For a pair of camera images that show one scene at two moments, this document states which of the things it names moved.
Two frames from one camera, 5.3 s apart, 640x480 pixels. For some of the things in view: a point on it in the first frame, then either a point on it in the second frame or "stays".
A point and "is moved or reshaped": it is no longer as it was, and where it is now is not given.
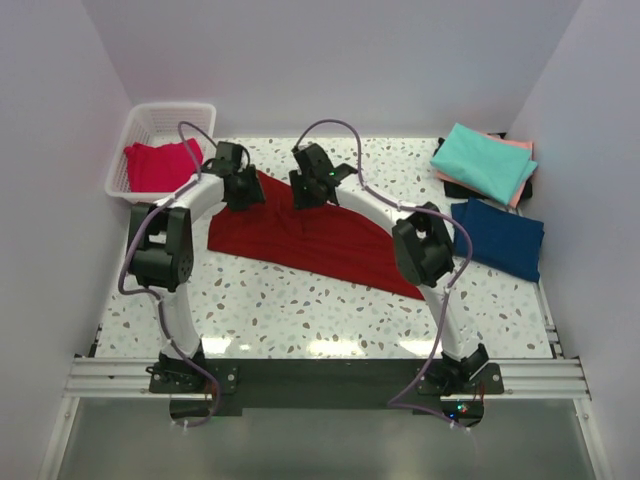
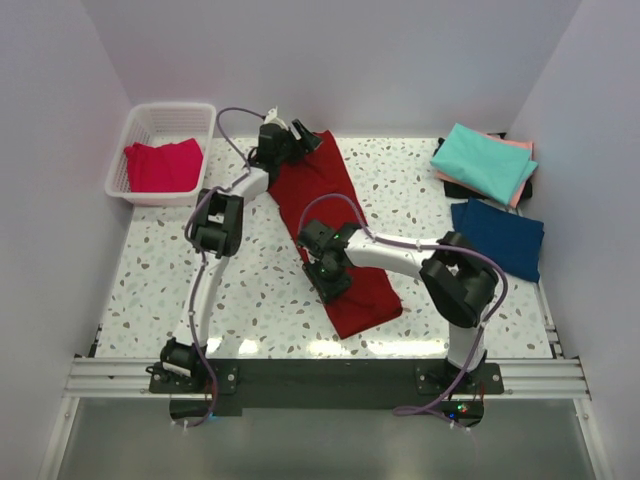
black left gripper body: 248,190 -> 293,150
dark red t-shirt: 322,239 is moved or reshaped
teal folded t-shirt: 490,166 stays
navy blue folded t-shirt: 502,239 stays
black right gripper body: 303,194 -> 326,279
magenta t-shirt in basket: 161,168 stays
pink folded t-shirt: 522,189 stays
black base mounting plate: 214,392 stays
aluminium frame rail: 101,378 stays
